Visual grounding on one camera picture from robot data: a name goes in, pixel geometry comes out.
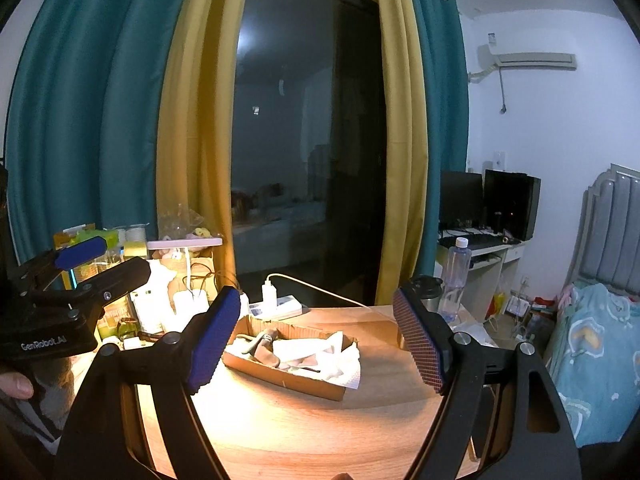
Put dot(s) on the plastic bag of small toys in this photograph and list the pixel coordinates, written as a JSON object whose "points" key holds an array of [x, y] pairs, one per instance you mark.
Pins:
{"points": [[187, 222]]}

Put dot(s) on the white waffle cloth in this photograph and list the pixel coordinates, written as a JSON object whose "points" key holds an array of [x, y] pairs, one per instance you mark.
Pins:
{"points": [[325, 360]]}

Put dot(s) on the yellow curtain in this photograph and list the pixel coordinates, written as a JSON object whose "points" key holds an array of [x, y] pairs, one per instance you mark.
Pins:
{"points": [[200, 125], [400, 135]]}

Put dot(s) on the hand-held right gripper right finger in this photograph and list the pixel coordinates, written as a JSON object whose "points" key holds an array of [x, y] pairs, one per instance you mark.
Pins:
{"points": [[420, 340]]}

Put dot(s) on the black computer monitor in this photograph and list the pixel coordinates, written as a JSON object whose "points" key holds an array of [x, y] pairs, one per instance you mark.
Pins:
{"points": [[461, 200], [510, 205]]}

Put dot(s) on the clear water bottle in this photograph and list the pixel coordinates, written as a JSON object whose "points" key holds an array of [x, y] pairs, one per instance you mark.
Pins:
{"points": [[455, 280]]}

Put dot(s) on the blue printed blanket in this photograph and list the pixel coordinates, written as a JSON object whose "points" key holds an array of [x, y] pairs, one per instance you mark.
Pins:
{"points": [[595, 360]]}

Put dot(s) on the black keyboard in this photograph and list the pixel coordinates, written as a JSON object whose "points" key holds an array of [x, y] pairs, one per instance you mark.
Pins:
{"points": [[475, 241]]}

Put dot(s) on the cardboard box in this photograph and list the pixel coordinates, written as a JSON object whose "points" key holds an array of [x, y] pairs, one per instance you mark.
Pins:
{"points": [[300, 385]]}

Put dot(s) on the white desk lamp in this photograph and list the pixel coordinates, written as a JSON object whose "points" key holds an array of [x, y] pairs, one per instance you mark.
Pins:
{"points": [[187, 243]]}

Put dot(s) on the teal curtain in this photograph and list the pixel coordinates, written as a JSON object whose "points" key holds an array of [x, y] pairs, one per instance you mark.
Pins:
{"points": [[442, 125], [95, 110]]}

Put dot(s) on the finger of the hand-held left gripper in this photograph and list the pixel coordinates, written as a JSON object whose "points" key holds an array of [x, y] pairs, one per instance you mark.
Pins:
{"points": [[80, 253], [115, 280]]}

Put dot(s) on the white wall socket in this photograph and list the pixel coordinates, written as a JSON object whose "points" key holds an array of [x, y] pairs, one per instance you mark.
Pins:
{"points": [[499, 160]]}

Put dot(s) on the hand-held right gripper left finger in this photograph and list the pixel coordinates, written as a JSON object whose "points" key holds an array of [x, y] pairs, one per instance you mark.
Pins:
{"points": [[215, 340]]}

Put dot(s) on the steel tumbler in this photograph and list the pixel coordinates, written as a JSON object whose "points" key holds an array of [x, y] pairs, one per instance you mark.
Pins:
{"points": [[429, 297]]}

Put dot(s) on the white air conditioner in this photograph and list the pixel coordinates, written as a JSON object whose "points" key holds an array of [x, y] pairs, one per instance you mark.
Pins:
{"points": [[530, 57]]}

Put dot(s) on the person's left hand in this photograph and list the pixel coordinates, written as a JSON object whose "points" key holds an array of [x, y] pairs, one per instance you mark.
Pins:
{"points": [[17, 386]]}

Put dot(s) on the white computer desk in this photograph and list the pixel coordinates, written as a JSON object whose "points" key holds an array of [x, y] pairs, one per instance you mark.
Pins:
{"points": [[492, 270]]}

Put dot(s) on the white power strip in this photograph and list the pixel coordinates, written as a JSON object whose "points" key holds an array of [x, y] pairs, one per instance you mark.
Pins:
{"points": [[280, 307]]}

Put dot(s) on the grey padded headboard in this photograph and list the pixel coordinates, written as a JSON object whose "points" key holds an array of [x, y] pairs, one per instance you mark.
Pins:
{"points": [[605, 230]]}

